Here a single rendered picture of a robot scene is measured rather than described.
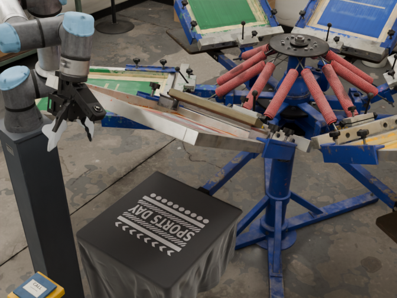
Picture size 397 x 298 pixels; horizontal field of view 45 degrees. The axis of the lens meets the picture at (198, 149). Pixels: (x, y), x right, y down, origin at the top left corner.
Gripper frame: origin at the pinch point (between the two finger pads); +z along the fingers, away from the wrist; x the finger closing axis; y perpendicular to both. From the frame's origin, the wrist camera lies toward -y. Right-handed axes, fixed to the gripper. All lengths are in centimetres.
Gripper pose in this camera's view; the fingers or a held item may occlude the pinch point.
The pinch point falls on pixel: (72, 148)
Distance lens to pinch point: 135.6
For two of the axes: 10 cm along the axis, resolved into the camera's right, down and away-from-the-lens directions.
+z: -1.8, 9.2, 3.4
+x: -5.5, 1.9, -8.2
